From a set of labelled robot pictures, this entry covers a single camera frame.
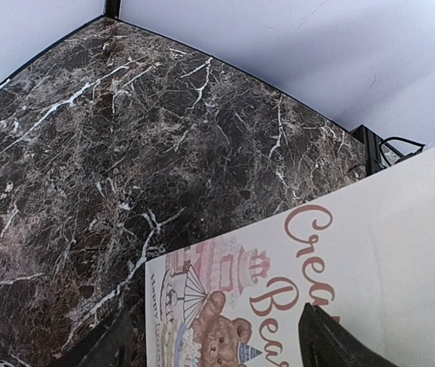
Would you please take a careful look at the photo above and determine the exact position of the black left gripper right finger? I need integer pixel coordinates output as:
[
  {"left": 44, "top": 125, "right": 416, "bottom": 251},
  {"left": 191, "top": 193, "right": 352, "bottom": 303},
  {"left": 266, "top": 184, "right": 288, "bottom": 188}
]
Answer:
[{"left": 299, "top": 303, "right": 396, "bottom": 367}]

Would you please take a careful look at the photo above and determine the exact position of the black right corner post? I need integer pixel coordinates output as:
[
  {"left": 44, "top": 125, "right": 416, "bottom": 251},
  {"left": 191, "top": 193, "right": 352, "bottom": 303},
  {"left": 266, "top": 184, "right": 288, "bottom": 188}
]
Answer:
[{"left": 104, "top": 0, "right": 122, "bottom": 20}]

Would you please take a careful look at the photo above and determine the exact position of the printed paper takeout bag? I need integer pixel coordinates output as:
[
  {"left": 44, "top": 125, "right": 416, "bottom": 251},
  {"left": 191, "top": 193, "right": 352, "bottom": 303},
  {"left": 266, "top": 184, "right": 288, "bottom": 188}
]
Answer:
[{"left": 145, "top": 148, "right": 435, "bottom": 366}]

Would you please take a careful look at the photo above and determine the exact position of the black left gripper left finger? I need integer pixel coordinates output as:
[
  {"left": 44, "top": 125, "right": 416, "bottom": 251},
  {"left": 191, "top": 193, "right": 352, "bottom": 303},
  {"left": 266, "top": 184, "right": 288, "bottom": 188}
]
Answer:
[{"left": 52, "top": 310, "right": 133, "bottom": 367}]

